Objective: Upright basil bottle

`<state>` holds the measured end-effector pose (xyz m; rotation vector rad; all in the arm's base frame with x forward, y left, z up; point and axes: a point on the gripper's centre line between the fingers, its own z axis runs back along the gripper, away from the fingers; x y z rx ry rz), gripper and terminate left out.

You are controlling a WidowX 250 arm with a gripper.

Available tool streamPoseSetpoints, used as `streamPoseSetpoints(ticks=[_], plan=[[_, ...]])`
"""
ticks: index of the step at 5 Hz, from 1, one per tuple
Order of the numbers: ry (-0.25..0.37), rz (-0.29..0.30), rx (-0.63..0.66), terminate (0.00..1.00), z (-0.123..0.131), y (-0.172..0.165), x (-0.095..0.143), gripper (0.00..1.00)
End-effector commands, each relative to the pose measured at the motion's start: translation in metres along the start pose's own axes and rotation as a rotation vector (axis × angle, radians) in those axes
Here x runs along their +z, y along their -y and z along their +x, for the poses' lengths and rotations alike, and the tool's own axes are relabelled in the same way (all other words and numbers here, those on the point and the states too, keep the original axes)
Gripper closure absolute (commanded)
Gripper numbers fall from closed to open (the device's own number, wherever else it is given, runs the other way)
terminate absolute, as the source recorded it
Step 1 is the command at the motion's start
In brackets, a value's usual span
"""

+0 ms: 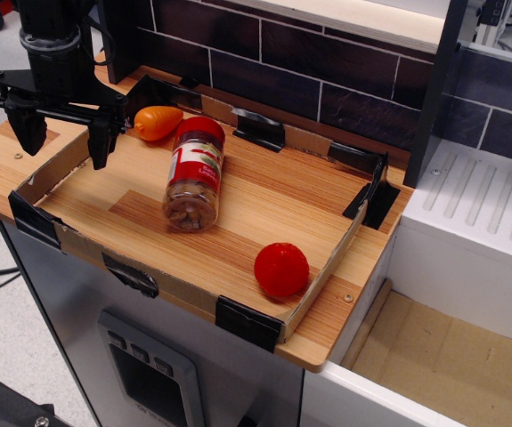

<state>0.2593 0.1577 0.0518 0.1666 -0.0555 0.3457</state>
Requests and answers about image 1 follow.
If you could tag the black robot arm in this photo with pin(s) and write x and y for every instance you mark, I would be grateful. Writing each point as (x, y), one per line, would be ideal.
(60, 82)

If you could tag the dark grey post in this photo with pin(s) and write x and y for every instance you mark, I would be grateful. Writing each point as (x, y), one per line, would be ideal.
(424, 143)
(123, 21)

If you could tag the red toy tomato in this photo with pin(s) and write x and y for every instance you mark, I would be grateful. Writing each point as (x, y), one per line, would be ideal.
(281, 269)

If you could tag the dark grey right post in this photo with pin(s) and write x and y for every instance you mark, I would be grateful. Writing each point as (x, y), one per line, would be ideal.
(424, 143)

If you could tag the basil bottle red cap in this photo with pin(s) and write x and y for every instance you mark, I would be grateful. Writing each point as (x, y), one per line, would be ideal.
(191, 200)

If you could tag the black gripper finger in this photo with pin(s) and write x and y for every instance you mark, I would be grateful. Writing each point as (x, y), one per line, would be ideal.
(103, 134)
(28, 125)

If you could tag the black bracket with screw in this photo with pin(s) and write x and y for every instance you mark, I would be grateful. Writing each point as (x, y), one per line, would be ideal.
(17, 410)

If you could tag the dark grey left post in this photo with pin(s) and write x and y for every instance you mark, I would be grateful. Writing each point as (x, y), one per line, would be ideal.
(123, 21)

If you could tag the light wooden upper shelf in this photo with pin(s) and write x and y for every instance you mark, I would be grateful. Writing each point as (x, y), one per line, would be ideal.
(395, 23)

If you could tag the cardboard fence with black tape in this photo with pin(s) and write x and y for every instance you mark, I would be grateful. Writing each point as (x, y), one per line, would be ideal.
(338, 203)

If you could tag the white toy sink unit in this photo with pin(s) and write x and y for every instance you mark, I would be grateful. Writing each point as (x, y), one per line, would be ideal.
(431, 345)

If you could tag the grey toy dishwasher panel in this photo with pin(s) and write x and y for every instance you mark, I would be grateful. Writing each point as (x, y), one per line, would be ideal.
(162, 382)

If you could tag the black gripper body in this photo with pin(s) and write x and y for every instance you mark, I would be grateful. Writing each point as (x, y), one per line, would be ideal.
(83, 104)

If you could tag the orange toy carrot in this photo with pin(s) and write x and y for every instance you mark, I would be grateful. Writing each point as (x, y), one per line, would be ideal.
(156, 122)

